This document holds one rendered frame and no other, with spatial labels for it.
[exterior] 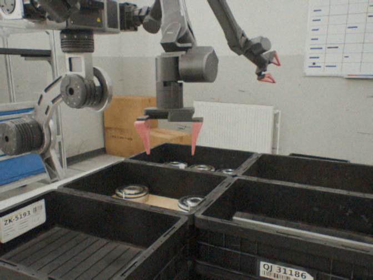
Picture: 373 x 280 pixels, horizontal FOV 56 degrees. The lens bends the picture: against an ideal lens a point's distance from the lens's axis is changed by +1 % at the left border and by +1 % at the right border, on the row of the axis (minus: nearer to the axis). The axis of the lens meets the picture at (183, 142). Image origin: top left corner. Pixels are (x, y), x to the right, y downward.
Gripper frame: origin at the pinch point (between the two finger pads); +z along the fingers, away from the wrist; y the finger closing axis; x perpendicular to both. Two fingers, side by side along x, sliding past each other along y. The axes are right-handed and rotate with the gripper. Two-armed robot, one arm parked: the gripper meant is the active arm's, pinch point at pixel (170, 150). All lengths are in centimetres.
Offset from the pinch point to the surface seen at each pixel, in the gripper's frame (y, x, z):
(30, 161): -145, 195, 51
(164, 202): -6.0, 28.1, 22.2
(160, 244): -0.1, -14.7, 14.5
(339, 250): 31.9, -12.5, 15.4
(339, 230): 41.3, 14.8, 23.4
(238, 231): 14.5, -6.0, 15.5
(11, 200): -73, 55, 33
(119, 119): -118, 370, 35
